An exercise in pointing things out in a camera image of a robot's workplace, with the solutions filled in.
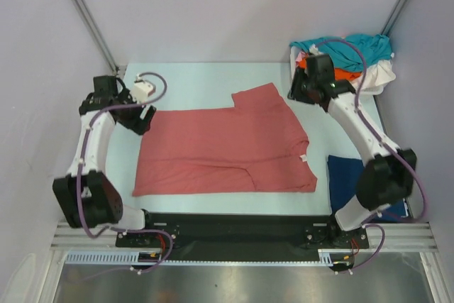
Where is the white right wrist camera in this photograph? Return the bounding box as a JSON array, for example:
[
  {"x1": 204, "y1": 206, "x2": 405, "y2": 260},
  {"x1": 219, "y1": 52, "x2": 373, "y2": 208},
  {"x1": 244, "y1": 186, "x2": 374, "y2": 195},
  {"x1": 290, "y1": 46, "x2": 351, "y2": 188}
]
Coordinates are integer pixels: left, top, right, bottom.
[{"x1": 309, "y1": 44, "x2": 321, "y2": 55}]

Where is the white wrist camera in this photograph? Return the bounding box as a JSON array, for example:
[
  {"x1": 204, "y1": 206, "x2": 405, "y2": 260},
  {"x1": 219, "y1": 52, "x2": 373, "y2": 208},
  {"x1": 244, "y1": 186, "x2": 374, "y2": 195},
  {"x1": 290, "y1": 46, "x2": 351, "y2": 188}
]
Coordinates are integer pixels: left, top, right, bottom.
[
  {"x1": 309, "y1": 44, "x2": 321, "y2": 55},
  {"x1": 131, "y1": 78, "x2": 156, "y2": 104}
]

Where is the pink polo shirt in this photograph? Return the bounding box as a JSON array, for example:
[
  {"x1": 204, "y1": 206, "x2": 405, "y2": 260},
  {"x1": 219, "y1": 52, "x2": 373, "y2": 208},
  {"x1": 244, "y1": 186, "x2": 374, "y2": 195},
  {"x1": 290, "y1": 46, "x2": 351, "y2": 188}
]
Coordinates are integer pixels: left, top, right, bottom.
[{"x1": 133, "y1": 83, "x2": 317, "y2": 197}]

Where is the white slotted cable duct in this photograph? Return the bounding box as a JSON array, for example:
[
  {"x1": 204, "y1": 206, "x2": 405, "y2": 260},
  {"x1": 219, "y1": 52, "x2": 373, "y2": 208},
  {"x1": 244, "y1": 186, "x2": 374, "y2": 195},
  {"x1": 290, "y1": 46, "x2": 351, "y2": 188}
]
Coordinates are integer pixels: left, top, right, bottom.
[{"x1": 65, "y1": 250, "x2": 353, "y2": 267}]

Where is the folded navy blue shirt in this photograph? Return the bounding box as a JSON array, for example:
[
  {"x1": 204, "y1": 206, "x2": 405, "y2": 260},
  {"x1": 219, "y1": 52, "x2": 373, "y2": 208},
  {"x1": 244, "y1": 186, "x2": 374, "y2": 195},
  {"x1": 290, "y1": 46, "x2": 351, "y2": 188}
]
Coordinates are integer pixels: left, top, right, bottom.
[{"x1": 327, "y1": 155, "x2": 408, "y2": 223}]

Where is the aluminium frame rail front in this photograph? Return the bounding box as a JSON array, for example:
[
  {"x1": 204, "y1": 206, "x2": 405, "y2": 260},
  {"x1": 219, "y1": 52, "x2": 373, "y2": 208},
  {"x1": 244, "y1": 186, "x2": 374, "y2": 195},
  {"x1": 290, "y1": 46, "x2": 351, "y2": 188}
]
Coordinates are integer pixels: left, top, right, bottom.
[{"x1": 50, "y1": 222, "x2": 438, "y2": 253}]

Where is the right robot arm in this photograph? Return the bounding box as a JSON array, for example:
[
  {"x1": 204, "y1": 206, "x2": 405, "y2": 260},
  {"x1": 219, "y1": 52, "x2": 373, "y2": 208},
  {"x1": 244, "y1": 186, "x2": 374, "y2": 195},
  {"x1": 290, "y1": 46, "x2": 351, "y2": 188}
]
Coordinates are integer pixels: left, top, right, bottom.
[{"x1": 288, "y1": 54, "x2": 417, "y2": 247}]

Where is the white plastic laundry basket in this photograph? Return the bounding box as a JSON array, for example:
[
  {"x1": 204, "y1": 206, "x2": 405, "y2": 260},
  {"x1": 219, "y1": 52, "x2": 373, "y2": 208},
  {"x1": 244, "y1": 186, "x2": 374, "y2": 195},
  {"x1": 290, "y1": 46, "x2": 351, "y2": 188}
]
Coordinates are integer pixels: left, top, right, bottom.
[{"x1": 290, "y1": 47, "x2": 395, "y2": 96}]

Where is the orange t shirt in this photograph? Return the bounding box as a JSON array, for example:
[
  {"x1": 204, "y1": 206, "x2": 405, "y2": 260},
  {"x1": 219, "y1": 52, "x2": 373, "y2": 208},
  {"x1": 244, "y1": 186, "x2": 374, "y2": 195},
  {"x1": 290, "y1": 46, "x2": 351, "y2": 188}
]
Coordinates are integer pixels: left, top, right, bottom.
[{"x1": 296, "y1": 59, "x2": 362, "y2": 82}]

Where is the white t shirt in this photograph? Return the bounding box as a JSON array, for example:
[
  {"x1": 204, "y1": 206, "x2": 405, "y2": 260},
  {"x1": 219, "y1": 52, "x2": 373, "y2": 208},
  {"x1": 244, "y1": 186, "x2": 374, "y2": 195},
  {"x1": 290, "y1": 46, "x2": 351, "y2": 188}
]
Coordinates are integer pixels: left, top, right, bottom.
[{"x1": 361, "y1": 60, "x2": 396, "y2": 95}]

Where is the teal t shirt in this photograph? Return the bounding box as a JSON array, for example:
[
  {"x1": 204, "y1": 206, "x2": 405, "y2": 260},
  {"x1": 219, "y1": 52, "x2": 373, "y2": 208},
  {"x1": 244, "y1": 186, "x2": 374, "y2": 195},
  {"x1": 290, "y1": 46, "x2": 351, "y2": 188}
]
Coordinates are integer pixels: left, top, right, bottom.
[{"x1": 289, "y1": 33, "x2": 393, "y2": 72}]

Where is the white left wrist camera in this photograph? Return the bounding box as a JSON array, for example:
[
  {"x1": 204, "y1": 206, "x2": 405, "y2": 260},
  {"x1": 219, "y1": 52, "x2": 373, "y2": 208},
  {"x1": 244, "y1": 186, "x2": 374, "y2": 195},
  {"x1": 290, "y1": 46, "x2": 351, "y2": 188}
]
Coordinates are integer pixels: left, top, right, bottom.
[{"x1": 131, "y1": 78, "x2": 156, "y2": 104}]

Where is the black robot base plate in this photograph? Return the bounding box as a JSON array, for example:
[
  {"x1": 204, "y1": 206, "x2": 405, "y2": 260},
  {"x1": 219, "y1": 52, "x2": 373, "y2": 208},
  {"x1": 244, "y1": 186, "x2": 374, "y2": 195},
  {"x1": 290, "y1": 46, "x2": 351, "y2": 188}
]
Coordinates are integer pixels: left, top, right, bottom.
[{"x1": 115, "y1": 213, "x2": 370, "y2": 263}]

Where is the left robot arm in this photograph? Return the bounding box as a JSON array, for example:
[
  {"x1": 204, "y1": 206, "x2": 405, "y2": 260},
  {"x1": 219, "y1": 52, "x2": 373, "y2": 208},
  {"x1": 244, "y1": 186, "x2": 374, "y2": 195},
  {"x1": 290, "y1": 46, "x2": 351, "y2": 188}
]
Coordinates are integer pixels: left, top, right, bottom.
[{"x1": 52, "y1": 72, "x2": 157, "y2": 246}]

